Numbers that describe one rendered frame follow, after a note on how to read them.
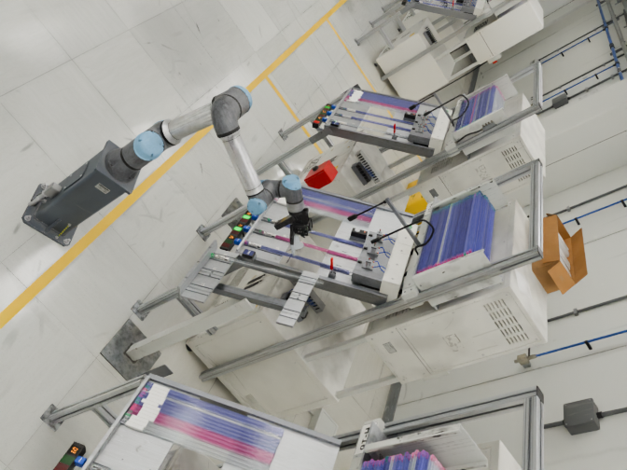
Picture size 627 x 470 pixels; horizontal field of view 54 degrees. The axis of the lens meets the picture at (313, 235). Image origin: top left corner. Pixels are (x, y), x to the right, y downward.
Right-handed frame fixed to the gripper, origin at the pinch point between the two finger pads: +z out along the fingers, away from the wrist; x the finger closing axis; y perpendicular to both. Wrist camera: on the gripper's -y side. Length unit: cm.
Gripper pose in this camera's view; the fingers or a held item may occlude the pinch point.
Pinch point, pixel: (298, 246)
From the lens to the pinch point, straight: 275.4
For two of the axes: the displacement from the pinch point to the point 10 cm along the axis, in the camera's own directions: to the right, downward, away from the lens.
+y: 9.5, 0.5, -3.2
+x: 2.9, -5.4, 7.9
